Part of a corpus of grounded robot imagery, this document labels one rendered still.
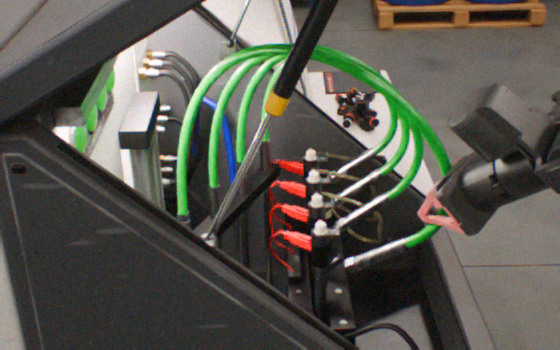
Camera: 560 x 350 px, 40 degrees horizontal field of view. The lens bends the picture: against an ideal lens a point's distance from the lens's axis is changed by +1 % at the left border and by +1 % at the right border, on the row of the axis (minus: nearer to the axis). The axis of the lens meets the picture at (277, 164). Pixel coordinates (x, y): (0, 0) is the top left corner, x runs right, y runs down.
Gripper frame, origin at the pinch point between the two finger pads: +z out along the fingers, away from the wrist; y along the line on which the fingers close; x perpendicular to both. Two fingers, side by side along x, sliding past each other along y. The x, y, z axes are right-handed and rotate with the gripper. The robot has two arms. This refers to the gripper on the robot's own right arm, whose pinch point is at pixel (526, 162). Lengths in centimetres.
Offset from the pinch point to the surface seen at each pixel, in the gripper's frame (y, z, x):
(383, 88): 24.4, 1.9, 17.1
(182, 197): 29.8, 36.1, 13.8
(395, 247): 7.2, 15.2, 17.5
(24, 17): 57, 20, 32
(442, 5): -51, 98, -469
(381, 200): 7.0, 21.3, -2.0
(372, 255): 7.8, 18.7, 17.0
